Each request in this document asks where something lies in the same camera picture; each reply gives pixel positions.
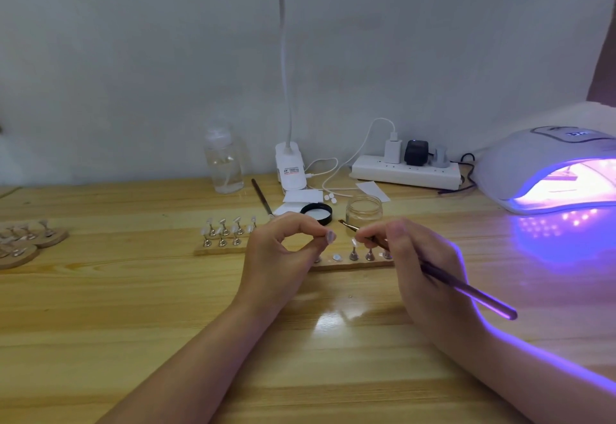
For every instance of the black plug adapter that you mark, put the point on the black plug adapter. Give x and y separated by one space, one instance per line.
416 153

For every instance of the person's left hand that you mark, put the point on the person's left hand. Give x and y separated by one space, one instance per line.
269 265

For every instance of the clear plastic pump bottle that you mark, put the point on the clear plastic pump bottle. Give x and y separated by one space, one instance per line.
224 164

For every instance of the white paper piece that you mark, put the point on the white paper piece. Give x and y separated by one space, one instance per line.
374 191
303 196
288 209

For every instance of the white UV nail lamp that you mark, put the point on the white UV nail lamp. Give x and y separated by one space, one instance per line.
524 168

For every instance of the person's right thumb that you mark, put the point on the person's right thumb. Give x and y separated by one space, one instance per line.
398 238

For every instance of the round wooden holder disc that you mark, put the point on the round wooden holder disc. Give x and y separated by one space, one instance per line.
50 237
21 257

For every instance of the clear glass jar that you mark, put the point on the clear glass jar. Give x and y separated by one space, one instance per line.
364 212

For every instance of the white USB charger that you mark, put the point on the white USB charger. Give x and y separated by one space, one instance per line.
392 149

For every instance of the small white tablets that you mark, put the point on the small white tablets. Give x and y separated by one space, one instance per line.
330 197

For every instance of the person's right hand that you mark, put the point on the person's right hand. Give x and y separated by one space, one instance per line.
428 274

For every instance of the black jar lid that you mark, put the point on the black jar lid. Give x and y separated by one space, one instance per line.
316 214

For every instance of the person's left thumb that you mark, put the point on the person's left thumb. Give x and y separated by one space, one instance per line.
310 253

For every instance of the long wooden holder strip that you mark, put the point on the long wooden holder strip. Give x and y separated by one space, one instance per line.
216 249

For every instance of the row of metal nail stands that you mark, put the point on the row of metal nail stands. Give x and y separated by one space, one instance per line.
222 233

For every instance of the grey plug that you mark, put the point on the grey plug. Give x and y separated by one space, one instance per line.
442 156

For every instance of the lilac false nail tip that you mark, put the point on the lilac false nail tip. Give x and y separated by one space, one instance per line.
330 237

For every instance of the person's right forearm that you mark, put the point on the person's right forearm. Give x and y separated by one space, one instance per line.
534 375

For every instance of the dark red curtain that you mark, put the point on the dark red curtain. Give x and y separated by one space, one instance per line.
605 63

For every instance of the person's left forearm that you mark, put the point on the person's left forearm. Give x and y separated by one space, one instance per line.
192 366

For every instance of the white gooseneck desk lamp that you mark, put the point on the white gooseneck desk lamp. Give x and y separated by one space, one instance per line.
288 164

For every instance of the white power strip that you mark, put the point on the white power strip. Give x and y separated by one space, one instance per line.
404 176

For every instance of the cluster of stands on discs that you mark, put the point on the cluster of stands on discs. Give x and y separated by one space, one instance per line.
24 233

